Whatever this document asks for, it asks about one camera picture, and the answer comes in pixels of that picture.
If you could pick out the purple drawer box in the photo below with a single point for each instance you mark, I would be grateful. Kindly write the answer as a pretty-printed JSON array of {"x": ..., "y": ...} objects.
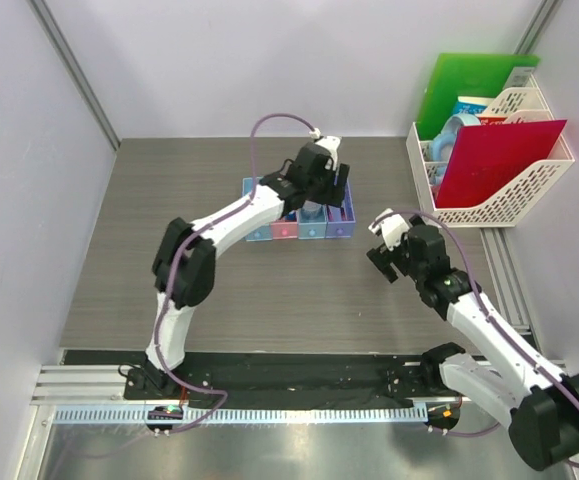
[{"x": 341, "y": 221}]

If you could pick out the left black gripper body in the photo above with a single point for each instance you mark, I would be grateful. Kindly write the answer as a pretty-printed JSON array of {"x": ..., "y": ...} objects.
[{"x": 322, "y": 190}]

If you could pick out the slotted cable duct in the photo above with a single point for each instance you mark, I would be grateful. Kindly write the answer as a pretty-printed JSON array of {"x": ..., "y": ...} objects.
[{"x": 153, "y": 414}]

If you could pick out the pink drawer box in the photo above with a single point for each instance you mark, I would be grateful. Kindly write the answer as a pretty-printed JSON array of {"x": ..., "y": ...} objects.
[{"x": 285, "y": 228}]

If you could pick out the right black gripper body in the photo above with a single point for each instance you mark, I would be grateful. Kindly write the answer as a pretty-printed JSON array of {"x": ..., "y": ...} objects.
[{"x": 401, "y": 257}]

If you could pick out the clear paper clip jar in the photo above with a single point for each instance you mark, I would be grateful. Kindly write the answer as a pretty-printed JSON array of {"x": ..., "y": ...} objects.
[{"x": 311, "y": 210}]

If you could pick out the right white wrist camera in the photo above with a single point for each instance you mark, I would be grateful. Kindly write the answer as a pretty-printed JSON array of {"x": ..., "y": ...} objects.
[{"x": 390, "y": 226}]

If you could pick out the magenta folder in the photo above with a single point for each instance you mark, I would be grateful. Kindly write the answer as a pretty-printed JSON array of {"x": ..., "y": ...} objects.
[{"x": 486, "y": 158}]

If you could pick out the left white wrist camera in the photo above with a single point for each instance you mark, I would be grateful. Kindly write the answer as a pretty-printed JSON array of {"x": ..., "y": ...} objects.
[{"x": 330, "y": 144}]

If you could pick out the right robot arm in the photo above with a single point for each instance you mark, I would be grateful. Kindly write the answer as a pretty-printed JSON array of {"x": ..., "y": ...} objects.
[{"x": 533, "y": 399}]

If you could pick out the green folder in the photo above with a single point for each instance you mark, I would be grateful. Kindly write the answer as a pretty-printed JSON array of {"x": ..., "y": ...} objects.
[{"x": 464, "y": 74}]

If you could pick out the red white book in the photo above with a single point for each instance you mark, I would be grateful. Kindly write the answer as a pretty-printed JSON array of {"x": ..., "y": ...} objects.
[{"x": 491, "y": 120}]

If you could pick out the blue white book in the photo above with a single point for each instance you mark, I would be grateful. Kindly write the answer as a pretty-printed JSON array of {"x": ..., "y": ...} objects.
[{"x": 473, "y": 105}]

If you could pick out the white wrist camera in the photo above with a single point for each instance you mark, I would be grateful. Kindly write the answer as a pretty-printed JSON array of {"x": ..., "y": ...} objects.
[
  {"x": 330, "y": 144},
  {"x": 390, "y": 226}
]

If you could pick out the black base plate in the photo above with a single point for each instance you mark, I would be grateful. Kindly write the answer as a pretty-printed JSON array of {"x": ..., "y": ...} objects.
[{"x": 277, "y": 378}]

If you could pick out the blue tape roll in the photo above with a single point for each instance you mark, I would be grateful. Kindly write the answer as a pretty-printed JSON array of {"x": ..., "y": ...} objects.
[{"x": 441, "y": 147}]

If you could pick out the white file organizer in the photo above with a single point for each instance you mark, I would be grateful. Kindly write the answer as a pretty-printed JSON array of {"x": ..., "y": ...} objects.
[{"x": 510, "y": 204}]

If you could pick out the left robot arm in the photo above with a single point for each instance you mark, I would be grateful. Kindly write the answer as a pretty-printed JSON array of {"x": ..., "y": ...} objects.
[{"x": 185, "y": 264}]

